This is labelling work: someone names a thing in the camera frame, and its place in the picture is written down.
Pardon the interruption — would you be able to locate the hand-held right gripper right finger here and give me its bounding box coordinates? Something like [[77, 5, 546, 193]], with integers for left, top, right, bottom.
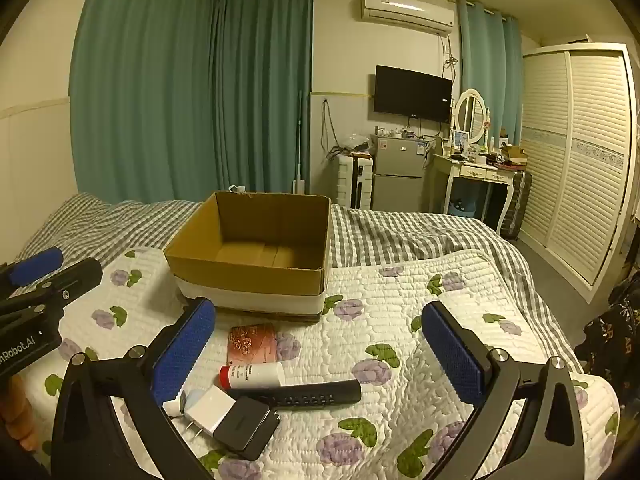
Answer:
[[422, 301, 586, 480]]

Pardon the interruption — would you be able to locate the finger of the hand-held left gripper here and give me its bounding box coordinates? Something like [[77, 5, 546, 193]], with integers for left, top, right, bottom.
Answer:
[[0, 258, 103, 332], [0, 247, 64, 293]]

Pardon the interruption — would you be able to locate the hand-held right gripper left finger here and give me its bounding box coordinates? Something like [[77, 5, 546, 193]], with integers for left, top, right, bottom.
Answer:
[[50, 297, 217, 480]]

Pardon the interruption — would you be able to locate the white charger plug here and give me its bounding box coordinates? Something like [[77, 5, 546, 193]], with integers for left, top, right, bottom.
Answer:
[[185, 386, 237, 436]]

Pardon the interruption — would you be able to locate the red patterned card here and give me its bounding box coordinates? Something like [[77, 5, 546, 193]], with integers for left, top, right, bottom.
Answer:
[[227, 324, 278, 365]]

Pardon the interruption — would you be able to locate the white bottle with red cap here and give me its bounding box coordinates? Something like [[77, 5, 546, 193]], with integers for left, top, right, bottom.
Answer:
[[219, 363, 286, 390]]

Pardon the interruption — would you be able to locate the black power bank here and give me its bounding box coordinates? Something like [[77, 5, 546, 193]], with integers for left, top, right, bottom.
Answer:
[[214, 396, 281, 461]]

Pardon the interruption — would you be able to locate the brown cardboard box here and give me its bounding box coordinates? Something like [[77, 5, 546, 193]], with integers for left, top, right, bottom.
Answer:
[[163, 191, 332, 323]]

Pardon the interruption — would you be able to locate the black remote control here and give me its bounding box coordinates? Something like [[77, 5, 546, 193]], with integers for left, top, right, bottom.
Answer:
[[225, 380, 362, 412]]

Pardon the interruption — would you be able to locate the person's left hand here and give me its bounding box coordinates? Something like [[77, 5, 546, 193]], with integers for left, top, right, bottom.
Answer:
[[0, 375, 40, 453]]

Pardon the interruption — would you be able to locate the white floral quilt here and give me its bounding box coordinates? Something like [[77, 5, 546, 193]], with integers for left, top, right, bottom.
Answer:
[[20, 247, 621, 480]]

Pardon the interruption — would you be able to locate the grey checked bed sheet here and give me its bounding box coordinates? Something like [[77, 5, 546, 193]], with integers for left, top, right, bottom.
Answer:
[[20, 192, 523, 286]]

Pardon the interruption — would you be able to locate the dark floral clothing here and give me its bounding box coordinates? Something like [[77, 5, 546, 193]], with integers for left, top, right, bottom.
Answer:
[[575, 270, 640, 396]]

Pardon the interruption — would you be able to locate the dark suitcase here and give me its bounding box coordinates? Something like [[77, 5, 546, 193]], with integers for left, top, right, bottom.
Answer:
[[500, 170, 533, 240]]

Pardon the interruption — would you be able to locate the white dressing table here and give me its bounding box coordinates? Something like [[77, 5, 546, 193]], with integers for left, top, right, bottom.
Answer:
[[430, 152, 516, 231]]

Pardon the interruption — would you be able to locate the silver small fridge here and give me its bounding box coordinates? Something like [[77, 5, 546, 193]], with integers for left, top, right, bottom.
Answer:
[[372, 134, 431, 212]]

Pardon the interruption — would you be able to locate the white suitcase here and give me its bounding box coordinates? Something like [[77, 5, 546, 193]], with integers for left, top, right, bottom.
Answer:
[[336, 154, 375, 210]]

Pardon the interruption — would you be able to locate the wide green curtain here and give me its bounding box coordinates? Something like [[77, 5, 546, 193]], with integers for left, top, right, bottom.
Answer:
[[70, 0, 221, 206]]

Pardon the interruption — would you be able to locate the white mop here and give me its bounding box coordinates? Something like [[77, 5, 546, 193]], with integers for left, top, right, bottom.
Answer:
[[290, 90, 308, 196]]

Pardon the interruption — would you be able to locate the white louvred wardrobe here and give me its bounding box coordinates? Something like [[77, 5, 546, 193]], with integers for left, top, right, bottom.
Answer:
[[520, 42, 640, 291]]

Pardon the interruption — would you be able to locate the white oval mirror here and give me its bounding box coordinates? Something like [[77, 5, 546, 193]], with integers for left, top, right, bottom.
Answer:
[[450, 88, 491, 143]]

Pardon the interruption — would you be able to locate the narrow green curtain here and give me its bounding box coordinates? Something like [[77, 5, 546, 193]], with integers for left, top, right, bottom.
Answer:
[[215, 0, 315, 196]]

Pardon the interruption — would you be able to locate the green window curtain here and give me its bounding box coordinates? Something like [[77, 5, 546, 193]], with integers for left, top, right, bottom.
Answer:
[[457, 0, 523, 151]]

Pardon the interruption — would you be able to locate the white air conditioner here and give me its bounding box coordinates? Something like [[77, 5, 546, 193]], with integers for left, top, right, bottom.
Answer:
[[360, 0, 457, 37]]

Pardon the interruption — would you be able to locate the dark wall cable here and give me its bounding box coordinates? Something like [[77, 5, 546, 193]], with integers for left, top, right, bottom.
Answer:
[[320, 100, 346, 161]]

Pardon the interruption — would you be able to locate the black wall television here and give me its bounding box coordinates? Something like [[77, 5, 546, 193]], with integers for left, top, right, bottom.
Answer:
[[374, 65, 453, 123]]

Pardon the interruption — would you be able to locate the air conditioner cable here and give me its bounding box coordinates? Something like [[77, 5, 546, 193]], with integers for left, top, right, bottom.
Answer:
[[440, 35, 458, 81]]

